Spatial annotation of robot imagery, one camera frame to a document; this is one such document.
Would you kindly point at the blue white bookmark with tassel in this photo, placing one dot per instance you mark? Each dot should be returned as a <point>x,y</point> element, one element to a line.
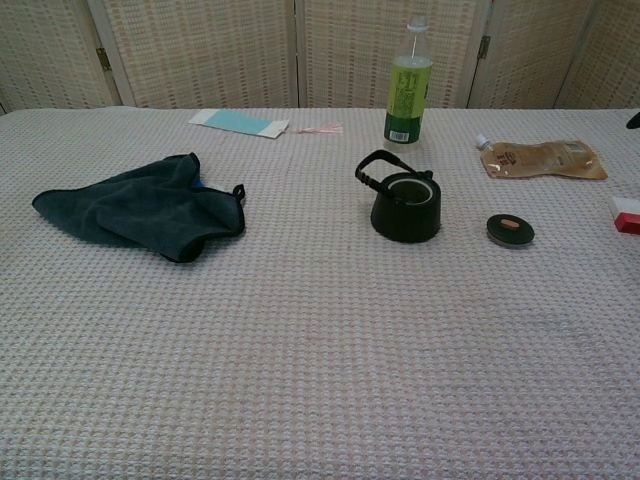
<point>235,121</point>

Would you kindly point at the dark teal towel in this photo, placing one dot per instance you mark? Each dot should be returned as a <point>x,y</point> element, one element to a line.
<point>125,210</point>

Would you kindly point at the woven folding screen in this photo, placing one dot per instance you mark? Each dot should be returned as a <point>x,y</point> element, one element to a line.
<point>200,50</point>

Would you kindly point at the red and white box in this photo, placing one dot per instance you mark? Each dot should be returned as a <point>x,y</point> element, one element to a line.
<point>627,215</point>

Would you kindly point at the brown spout pouch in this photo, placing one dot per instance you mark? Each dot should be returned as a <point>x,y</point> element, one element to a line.
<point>545,160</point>

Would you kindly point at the black teapot lid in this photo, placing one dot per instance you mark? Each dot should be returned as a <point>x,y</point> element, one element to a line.
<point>510,231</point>

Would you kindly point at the green label plastic bottle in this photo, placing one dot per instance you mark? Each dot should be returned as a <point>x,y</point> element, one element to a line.
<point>406,100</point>

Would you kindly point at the black teapot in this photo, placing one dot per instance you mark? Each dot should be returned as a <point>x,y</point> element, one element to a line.
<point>405,220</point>

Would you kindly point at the pinkish white woven tablecloth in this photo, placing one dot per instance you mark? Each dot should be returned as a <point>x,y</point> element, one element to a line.
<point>310,350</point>

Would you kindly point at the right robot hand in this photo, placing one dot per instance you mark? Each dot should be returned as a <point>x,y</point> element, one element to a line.
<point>635,121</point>

